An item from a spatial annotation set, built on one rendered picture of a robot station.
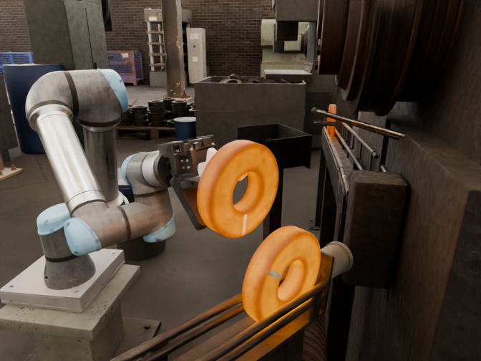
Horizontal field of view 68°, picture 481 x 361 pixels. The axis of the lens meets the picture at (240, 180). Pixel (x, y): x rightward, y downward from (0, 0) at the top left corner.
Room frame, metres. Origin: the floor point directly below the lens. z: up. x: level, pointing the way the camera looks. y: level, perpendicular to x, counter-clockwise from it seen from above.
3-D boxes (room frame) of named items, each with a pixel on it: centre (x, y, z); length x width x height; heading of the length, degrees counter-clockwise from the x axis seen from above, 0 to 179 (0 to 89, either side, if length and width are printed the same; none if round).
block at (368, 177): (0.66, -0.28, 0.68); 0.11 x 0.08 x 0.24; 80
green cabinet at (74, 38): (4.24, 1.87, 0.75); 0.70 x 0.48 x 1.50; 170
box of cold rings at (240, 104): (3.72, -0.12, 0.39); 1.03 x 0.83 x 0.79; 84
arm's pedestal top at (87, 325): (0.97, 0.55, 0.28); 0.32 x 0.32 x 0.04; 81
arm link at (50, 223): (0.97, 0.55, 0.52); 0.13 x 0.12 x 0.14; 128
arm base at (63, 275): (0.97, 0.55, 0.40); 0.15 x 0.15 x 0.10
